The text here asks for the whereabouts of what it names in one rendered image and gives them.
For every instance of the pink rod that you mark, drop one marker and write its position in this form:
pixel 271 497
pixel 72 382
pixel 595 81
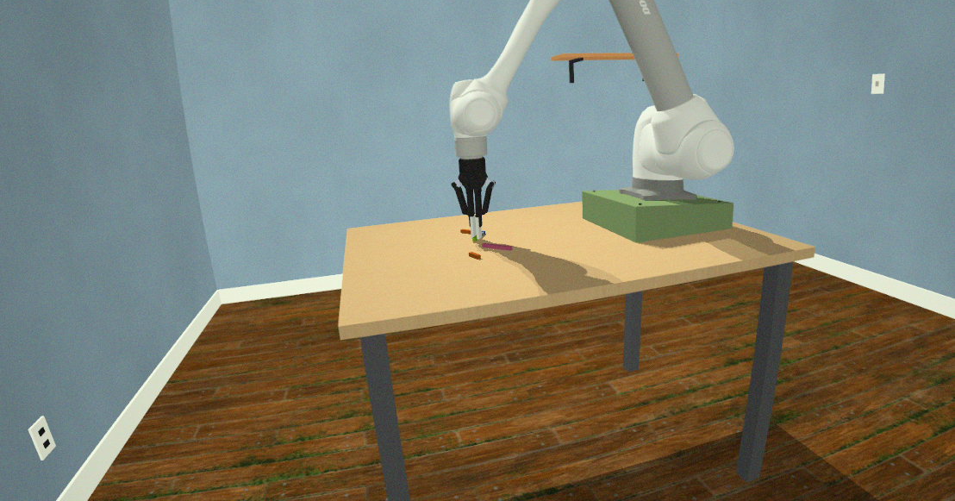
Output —
pixel 495 246

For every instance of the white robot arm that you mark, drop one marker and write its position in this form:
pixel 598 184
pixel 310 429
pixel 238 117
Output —
pixel 689 143

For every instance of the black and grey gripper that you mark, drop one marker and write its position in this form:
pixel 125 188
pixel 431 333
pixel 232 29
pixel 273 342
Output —
pixel 472 177

